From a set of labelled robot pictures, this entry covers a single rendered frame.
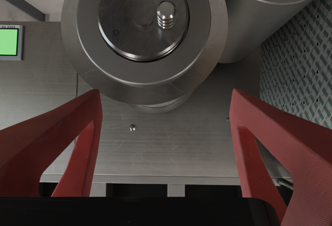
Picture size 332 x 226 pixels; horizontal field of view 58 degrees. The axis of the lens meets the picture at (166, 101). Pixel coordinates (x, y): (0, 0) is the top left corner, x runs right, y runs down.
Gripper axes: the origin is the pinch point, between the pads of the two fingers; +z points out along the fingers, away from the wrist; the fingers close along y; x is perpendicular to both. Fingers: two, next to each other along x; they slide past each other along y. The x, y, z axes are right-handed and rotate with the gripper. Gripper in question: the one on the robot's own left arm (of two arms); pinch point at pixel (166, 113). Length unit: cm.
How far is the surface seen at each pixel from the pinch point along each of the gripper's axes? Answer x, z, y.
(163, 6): -0.6, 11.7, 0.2
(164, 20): 0.4, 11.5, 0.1
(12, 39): 17, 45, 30
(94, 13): 1.2, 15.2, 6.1
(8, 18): 103, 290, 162
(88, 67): 5.2, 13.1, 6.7
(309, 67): 8.5, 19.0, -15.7
